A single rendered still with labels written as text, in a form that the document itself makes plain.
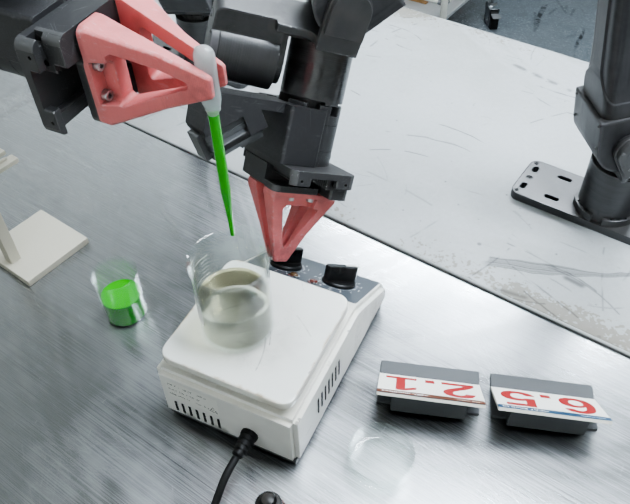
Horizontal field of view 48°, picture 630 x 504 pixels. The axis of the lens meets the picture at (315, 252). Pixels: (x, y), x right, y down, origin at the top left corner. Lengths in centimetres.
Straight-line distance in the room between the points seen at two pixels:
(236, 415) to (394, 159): 42
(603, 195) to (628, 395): 22
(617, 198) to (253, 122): 40
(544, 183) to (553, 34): 228
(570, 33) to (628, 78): 244
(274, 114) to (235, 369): 22
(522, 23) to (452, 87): 216
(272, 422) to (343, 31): 31
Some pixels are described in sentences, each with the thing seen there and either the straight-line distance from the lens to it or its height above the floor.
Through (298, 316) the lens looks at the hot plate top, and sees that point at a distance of 59.
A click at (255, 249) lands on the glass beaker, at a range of 55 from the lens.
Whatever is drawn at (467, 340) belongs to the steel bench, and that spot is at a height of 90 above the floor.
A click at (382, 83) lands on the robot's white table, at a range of 102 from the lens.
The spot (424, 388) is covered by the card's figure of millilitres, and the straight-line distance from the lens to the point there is 63.
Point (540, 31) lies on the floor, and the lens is 313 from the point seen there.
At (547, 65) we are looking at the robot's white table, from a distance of 110.
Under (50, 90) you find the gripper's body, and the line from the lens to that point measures 46.
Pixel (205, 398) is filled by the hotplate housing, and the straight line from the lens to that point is 59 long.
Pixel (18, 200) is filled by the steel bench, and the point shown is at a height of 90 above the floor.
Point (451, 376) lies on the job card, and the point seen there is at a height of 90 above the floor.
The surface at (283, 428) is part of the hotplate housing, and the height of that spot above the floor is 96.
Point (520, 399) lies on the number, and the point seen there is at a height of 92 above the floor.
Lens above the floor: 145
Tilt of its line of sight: 46 degrees down
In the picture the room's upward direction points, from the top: 2 degrees counter-clockwise
